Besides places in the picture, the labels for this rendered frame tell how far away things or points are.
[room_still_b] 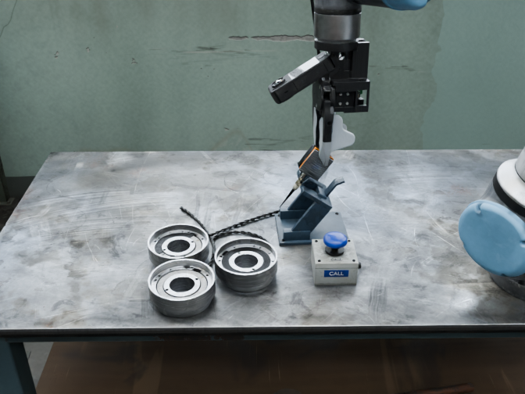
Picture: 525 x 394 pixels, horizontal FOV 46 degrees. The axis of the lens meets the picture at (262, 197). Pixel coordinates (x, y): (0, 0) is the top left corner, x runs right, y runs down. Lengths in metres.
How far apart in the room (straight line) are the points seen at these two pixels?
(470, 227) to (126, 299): 0.54
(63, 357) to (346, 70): 0.78
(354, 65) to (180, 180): 0.49
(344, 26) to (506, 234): 0.40
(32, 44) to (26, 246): 1.60
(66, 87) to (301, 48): 0.98
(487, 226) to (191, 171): 0.71
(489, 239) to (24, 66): 2.18
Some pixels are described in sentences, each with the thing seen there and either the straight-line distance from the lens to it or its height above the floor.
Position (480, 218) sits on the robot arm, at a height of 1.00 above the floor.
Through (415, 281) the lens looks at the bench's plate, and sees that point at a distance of 1.07.
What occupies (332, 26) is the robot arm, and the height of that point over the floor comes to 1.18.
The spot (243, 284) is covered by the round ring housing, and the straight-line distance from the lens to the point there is 1.00.
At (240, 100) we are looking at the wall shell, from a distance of 2.63.
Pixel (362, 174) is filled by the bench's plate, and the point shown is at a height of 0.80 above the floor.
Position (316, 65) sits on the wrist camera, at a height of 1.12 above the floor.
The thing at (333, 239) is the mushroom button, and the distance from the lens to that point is 1.02.
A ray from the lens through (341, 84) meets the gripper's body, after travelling 1.03.
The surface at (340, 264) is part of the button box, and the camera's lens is 1.01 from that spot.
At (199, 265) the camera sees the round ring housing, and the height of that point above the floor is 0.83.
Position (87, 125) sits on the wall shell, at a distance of 2.77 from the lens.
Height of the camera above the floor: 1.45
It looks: 31 degrees down
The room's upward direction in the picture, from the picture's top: straight up
